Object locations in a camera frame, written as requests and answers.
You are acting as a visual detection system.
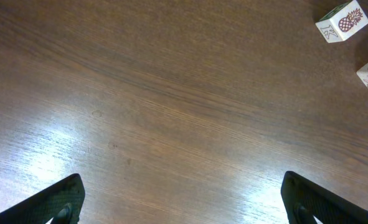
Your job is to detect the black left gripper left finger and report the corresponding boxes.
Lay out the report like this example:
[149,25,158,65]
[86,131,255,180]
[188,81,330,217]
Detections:
[0,174,85,224]

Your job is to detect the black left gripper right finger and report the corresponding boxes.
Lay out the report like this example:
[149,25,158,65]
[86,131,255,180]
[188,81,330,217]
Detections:
[281,171,368,224]

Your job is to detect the wooden block letter K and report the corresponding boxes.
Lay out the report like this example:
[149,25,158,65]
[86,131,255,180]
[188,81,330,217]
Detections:
[315,0,368,43]

